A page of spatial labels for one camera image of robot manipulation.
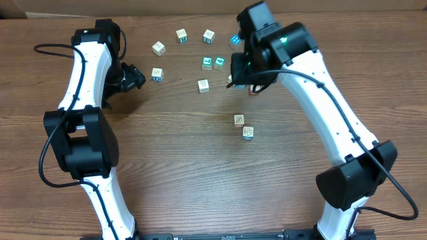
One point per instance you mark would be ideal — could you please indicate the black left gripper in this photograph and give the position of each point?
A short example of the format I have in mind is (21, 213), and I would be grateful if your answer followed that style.
(132, 78)

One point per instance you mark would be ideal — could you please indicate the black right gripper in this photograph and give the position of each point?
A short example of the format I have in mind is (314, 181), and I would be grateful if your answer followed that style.
(240, 71)

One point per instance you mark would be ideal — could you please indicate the block with red side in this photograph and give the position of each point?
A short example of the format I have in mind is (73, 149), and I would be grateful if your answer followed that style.
(239, 121)

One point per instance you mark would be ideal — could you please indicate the block with blue H side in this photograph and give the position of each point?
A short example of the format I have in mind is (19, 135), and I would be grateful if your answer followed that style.
(247, 133)

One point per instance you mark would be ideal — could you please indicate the block with red G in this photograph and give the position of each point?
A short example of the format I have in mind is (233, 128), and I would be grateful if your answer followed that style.
(253, 89)

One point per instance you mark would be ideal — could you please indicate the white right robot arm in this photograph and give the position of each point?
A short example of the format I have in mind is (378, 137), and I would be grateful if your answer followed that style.
(360, 162)

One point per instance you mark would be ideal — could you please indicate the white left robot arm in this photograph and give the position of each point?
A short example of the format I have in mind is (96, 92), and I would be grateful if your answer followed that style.
(81, 147)

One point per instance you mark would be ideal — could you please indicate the block with blue D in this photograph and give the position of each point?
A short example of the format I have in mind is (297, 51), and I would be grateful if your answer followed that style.
(157, 74)

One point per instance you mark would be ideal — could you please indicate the block with blue top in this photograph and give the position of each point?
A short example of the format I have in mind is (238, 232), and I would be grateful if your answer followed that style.
(235, 42)

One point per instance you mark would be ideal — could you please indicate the small plain wooden block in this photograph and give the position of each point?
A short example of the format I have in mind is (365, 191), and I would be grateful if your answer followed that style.
(158, 48)

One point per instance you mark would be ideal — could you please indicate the block with green 4 top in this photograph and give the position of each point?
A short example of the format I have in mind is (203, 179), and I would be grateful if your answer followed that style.
(219, 63)

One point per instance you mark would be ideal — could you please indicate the block with green L top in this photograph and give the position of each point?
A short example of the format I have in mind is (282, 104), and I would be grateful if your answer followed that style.
(206, 63)

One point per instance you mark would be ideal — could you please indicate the block with teal letter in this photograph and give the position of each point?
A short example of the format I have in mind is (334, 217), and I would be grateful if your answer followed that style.
(208, 36)

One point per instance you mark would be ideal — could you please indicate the block with yellow side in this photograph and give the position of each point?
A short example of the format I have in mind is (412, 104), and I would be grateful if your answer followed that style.
(203, 86)

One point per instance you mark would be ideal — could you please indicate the block with green R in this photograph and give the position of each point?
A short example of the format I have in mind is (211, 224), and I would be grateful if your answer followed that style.
(182, 35)

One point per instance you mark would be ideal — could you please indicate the cardboard backdrop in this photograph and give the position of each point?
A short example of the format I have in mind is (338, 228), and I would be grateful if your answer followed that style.
(103, 8)

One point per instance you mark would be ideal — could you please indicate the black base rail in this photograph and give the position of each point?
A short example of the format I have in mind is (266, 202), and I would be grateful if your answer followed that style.
(299, 234)

